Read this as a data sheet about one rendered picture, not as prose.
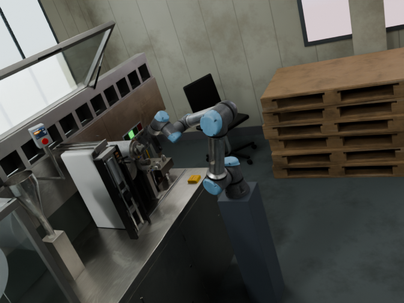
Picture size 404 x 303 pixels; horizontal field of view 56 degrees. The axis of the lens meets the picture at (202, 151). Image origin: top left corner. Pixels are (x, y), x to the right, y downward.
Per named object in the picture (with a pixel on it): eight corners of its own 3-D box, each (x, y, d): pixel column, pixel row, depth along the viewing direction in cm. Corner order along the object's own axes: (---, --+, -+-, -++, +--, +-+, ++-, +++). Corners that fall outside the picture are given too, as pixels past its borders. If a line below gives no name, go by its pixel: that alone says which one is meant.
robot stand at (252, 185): (284, 284, 275) (257, 181, 236) (278, 307, 260) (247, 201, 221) (258, 281, 285) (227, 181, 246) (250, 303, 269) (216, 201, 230)
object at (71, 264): (75, 285, 200) (22, 197, 176) (56, 281, 207) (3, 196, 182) (91, 265, 211) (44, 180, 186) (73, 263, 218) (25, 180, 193)
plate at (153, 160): (163, 177, 261) (160, 169, 259) (118, 177, 281) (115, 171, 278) (174, 164, 273) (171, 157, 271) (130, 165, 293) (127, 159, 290)
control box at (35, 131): (41, 149, 183) (31, 131, 179) (36, 147, 188) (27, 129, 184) (54, 142, 186) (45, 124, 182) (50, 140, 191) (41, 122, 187)
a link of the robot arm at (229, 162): (246, 174, 229) (241, 154, 223) (234, 186, 220) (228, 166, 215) (231, 171, 237) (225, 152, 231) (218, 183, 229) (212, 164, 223)
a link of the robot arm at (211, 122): (233, 186, 223) (235, 106, 189) (217, 201, 214) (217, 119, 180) (216, 178, 229) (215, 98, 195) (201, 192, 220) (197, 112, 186)
